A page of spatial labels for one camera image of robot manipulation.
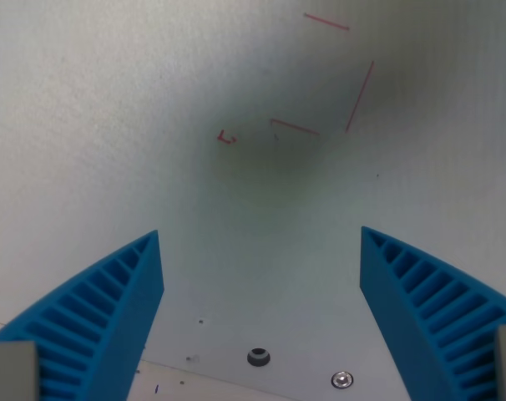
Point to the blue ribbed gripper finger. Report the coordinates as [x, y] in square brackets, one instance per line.
[111, 317]
[420, 317]

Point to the silver screw with washer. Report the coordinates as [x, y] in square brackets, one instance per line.
[342, 379]

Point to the dark round table hole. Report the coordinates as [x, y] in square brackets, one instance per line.
[258, 357]

